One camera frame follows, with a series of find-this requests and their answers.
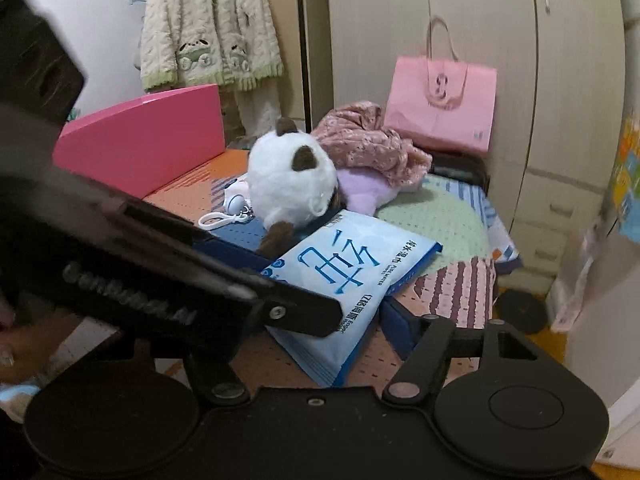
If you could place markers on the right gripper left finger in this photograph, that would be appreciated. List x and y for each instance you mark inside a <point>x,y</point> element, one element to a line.
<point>112,412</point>

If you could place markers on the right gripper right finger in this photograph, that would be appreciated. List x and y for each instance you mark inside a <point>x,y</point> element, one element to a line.
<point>493,398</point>

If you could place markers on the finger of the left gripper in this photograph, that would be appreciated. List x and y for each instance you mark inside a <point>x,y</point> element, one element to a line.
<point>237,257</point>

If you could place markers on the white keychain charm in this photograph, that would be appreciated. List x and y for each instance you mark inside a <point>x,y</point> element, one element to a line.
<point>237,208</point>

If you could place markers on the white panda plush toy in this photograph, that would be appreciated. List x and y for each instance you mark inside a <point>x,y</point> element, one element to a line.
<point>292,183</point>

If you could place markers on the blue tissue pack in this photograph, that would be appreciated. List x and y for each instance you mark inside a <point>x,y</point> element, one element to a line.
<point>357,260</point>

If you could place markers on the pink floral cloth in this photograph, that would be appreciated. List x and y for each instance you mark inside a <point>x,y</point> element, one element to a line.
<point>354,136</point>

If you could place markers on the person's hand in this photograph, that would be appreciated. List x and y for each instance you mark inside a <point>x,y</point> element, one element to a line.
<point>31,332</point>

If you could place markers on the pink storage box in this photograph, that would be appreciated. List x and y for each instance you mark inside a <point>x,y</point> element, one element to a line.
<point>143,144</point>

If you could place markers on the lilac plush toy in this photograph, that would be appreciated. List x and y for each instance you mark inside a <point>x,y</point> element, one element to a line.
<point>365,190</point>

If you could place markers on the cream knitted cardigan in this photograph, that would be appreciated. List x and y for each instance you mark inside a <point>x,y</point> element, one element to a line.
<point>232,43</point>

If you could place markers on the black suitcase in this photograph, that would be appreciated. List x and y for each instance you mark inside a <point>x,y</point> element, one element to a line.
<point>469,169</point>

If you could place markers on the colourful paper gift bag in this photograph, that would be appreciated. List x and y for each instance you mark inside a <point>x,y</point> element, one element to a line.
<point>626,180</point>

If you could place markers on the pink tote bag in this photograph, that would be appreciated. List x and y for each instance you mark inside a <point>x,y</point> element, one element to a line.
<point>443,104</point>

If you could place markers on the beige wardrobe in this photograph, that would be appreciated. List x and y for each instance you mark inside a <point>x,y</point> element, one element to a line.
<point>535,87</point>

